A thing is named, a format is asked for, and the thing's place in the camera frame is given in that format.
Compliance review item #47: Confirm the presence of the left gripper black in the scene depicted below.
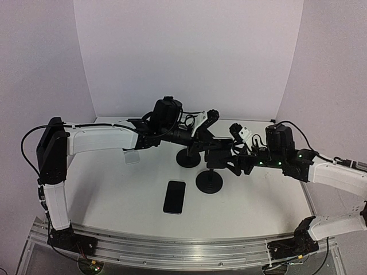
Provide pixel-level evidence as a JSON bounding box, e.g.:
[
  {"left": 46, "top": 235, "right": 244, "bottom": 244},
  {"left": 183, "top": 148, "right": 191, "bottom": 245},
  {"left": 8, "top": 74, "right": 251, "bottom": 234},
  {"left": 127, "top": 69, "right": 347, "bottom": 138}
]
[{"left": 161, "top": 123, "right": 222, "bottom": 157}]

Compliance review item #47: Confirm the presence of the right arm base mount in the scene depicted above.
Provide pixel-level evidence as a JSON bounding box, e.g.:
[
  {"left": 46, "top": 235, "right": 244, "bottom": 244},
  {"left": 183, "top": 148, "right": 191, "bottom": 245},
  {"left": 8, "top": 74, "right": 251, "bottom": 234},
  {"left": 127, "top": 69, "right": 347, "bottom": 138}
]
[{"left": 267, "top": 216, "right": 319, "bottom": 260}]

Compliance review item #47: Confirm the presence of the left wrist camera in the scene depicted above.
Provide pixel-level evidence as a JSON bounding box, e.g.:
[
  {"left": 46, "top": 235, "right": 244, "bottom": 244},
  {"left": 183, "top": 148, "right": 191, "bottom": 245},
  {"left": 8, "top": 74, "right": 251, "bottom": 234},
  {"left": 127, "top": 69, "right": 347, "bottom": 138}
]
[{"left": 191, "top": 109, "right": 220, "bottom": 138}]

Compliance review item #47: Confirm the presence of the clear acrylic phone stand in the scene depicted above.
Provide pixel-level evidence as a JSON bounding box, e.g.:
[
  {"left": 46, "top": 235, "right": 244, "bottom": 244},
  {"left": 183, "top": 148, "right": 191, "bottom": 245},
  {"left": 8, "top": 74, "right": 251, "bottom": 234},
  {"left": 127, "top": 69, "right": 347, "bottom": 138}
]
[{"left": 123, "top": 150, "right": 140, "bottom": 165}]

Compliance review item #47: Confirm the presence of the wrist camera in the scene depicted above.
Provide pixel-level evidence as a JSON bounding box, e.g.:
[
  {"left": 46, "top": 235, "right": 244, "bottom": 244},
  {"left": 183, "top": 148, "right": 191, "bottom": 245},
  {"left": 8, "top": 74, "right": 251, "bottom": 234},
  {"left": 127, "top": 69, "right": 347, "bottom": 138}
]
[
  {"left": 229, "top": 123, "right": 252, "bottom": 144},
  {"left": 191, "top": 109, "right": 220, "bottom": 138}
]

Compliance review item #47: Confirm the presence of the black phone stand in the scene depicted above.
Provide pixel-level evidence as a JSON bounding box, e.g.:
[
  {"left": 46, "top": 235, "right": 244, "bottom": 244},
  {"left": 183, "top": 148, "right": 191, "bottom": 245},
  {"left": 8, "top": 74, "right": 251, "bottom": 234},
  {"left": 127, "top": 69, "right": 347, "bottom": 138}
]
[
  {"left": 196, "top": 167, "right": 223, "bottom": 194},
  {"left": 176, "top": 147, "right": 201, "bottom": 168}
]

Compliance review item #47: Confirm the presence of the black phone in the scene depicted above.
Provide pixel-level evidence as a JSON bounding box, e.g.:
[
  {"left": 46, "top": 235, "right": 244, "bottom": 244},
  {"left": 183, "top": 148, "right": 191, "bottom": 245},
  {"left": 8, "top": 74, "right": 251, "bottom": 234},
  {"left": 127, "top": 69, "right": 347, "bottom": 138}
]
[
  {"left": 204, "top": 146, "right": 232, "bottom": 169},
  {"left": 163, "top": 180, "right": 186, "bottom": 215}
]

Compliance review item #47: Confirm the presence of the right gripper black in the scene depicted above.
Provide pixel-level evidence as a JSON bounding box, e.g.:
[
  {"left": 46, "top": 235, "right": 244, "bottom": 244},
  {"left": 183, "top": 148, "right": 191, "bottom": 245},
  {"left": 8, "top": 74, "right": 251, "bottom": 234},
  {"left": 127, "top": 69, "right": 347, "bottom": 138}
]
[{"left": 221, "top": 142, "right": 286, "bottom": 176}]

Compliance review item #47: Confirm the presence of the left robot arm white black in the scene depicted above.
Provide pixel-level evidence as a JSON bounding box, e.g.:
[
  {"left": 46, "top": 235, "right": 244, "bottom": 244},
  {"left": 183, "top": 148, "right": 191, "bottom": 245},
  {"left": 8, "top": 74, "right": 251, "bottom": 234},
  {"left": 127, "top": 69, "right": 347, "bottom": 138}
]
[{"left": 33, "top": 96, "right": 233, "bottom": 249}]

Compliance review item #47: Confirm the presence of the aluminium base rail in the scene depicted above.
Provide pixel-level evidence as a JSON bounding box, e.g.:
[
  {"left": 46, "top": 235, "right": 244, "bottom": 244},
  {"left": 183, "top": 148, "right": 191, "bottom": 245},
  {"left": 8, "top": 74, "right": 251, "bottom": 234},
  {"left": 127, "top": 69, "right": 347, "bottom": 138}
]
[{"left": 16, "top": 219, "right": 346, "bottom": 274}]

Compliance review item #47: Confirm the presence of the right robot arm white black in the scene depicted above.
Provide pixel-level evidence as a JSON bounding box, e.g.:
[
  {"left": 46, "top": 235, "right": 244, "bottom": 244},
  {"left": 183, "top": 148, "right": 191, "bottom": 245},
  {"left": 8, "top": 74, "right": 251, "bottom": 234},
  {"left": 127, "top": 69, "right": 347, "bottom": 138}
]
[{"left": 226, "top": 121, "right": 366, "bottom": 241}]

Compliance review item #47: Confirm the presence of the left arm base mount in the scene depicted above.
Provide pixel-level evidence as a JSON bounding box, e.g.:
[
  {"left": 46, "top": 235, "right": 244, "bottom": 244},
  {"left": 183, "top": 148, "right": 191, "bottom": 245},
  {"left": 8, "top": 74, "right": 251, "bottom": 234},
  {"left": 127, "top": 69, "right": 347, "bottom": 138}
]
[{"left": 47, "top": 225, "right": 97, "bottom": 256}]

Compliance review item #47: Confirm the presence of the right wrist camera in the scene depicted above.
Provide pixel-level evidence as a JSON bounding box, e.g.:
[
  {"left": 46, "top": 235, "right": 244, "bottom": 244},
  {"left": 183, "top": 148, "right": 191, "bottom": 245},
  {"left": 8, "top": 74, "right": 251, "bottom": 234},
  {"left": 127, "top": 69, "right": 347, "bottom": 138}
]
[{"left": 229, "top": 123, "right": 252, "bottom": 144}]

